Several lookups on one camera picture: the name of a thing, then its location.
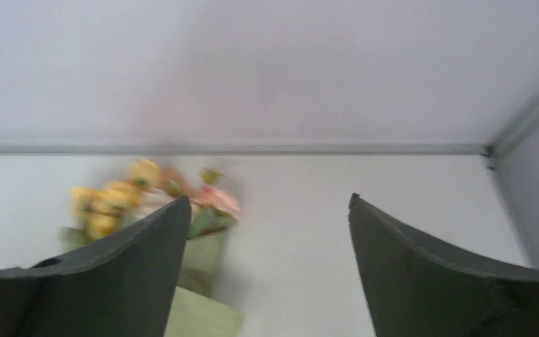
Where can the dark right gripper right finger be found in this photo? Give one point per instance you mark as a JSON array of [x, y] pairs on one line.
[[416, 284]]

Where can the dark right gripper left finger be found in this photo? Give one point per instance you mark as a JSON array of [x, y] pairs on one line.
[[120, 285]]

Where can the orange wrapping paper sheet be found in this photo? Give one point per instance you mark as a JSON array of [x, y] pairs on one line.
[[194, 312]]

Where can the yellow fake flower bunch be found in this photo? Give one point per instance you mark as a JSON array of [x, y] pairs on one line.
[[100, 212]]

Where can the peach white fake flower bunch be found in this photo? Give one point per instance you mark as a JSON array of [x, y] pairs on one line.
[[213, 209]]

